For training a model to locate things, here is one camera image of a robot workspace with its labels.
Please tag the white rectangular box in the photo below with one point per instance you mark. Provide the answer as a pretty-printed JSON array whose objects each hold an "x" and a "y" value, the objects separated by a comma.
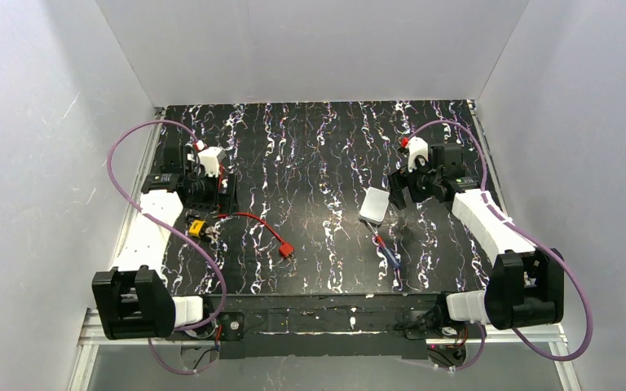
[{"x": 374, "y": 206}]

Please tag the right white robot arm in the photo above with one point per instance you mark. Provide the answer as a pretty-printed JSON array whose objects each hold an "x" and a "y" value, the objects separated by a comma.
[{"x": 526, "y": 284}]

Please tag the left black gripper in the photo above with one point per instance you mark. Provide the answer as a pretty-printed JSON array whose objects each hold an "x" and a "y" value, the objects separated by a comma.
[{"x": 204, "y": 204}]

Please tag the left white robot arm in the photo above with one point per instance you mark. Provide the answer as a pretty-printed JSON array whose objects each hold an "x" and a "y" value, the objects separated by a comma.
[{"x": 131, "y": 298}]

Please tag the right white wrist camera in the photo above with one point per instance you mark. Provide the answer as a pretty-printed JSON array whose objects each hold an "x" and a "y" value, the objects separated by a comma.
[{"x": 416, "y": 147}]

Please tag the yellow padlock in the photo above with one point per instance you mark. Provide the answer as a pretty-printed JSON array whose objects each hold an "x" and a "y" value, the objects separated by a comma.
[{"x": 197, "y": 228}]

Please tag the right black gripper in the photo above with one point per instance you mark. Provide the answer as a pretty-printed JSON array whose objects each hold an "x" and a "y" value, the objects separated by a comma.
[{"x": 403, "y": 186}]

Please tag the blue red screwdriver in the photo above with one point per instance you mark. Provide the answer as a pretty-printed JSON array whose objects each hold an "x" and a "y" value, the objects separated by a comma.
[{"x": 388, "y": 254}]

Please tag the aluminium frame rail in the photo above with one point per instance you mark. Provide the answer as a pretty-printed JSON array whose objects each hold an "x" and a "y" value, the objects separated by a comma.
[{"x": 91, "y": 336}]

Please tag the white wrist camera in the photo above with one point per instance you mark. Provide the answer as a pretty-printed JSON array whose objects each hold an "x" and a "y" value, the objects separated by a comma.
[
  {"x": 416, "y": 147},
  {"x": 209, "y": 159}
]

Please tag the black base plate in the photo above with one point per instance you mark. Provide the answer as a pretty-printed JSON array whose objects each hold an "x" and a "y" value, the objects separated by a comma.
[{"x": 338, "y": 325}]

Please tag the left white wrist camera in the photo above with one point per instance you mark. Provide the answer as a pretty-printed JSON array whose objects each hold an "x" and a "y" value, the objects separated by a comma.
[{"x": 209, "y": 159}]

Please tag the red cable tie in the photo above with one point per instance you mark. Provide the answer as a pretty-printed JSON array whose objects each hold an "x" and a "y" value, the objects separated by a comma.
[{"x": 286, "y": 250}]

